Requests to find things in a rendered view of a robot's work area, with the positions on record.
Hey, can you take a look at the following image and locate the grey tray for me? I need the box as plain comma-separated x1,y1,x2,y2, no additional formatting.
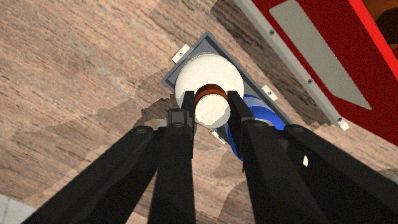
160,30,294,145

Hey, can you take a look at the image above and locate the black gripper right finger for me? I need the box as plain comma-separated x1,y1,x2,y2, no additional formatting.
227,90,398,224

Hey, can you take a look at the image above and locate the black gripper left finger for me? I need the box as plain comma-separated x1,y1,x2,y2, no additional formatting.
21,91,196,224

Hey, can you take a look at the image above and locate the brown bottle with green cap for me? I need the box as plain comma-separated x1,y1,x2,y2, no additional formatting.
361,0,398,51

